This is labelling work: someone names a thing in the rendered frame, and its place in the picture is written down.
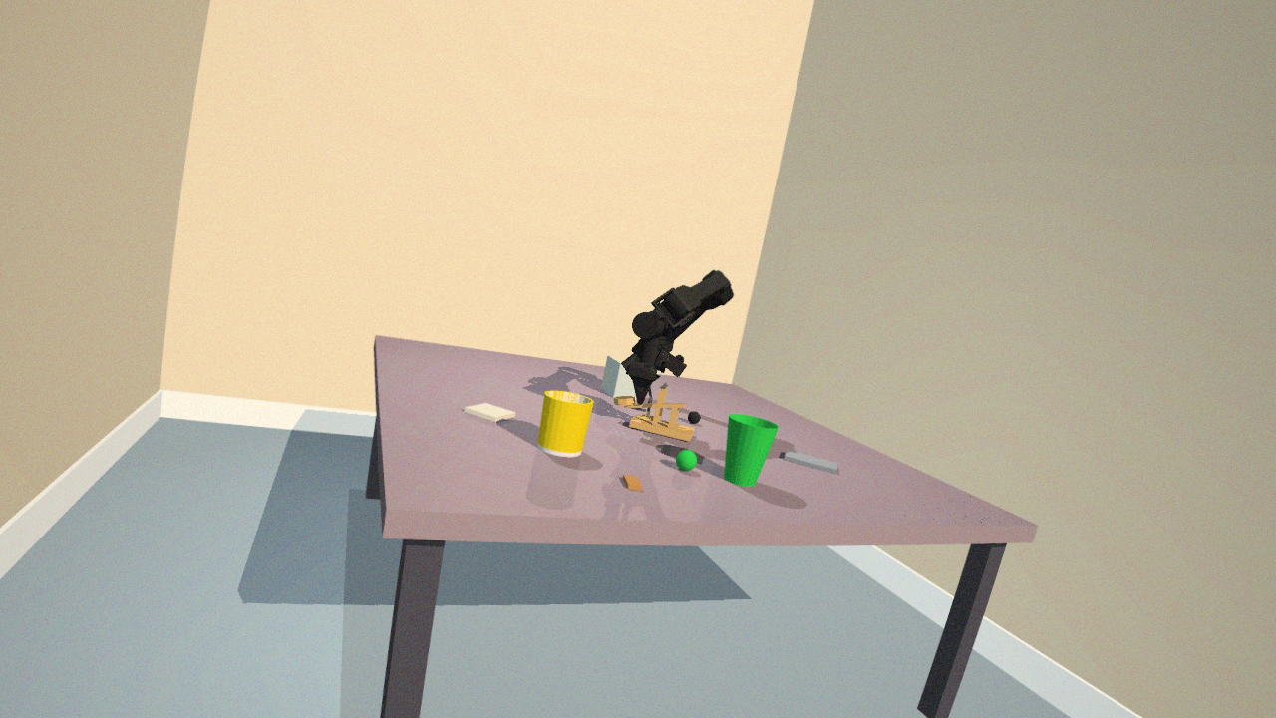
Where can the green ball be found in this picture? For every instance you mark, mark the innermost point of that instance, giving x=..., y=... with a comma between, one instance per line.
x=686, y=460

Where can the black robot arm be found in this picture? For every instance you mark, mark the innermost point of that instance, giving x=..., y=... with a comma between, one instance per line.
x=681, y=307

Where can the green plastic cup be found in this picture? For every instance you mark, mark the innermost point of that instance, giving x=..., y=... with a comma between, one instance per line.
x=748, y=443

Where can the yellow cup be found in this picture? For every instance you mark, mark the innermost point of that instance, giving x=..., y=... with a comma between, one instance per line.
x=563, y=424

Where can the cream flat rectangular block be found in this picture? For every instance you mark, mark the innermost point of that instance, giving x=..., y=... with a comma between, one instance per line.
x=490, y=412

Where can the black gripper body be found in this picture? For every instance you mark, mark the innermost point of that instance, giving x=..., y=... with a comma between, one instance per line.
x=644, y=364

